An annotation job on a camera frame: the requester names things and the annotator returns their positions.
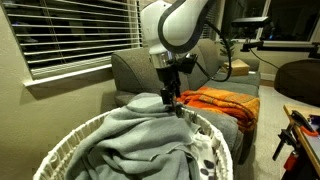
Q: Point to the light grey fleece blanket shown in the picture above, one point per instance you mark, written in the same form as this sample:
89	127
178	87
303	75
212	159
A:
133	140

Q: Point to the white window sill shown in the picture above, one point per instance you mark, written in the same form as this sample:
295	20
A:
66	75

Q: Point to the tan cardboard box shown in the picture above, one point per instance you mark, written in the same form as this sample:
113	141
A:
238	67

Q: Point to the orange patterned blanket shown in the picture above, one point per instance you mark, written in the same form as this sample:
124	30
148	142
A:
230	103

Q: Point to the white woven laundry basket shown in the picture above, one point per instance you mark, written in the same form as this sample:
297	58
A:
56	156

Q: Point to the narrow white window blinds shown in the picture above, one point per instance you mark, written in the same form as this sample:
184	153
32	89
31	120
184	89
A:
211	23

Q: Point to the dark round chair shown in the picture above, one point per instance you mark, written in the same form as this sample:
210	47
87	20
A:
296	83

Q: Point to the dark glass window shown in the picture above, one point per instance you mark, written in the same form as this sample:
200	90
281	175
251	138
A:
293	20

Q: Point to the grey fabric sofa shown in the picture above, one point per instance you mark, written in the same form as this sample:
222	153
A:
133	70

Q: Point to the light wooden table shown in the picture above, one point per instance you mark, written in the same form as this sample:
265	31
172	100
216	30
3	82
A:
308	143

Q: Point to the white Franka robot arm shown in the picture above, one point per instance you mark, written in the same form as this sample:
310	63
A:
166	23

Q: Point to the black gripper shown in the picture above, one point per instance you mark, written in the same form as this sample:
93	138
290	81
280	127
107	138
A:
168	76

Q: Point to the wide white window blinds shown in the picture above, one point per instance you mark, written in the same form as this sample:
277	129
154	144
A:
73	33

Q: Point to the black clamp orange grip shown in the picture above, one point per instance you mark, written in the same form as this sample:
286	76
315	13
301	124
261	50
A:
305	125

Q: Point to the black white spotted cloth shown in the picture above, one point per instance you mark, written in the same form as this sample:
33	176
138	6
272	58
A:
206	160

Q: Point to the black bar camera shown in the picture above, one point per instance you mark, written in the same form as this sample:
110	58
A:
250	22

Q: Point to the black horizontal stand bar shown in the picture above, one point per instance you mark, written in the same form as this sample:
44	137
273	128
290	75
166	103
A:
283	46

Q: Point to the green potted plant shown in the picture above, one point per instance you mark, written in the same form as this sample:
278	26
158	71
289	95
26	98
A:
224	49

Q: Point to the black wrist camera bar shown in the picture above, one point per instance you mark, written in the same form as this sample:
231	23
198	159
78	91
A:
188	63

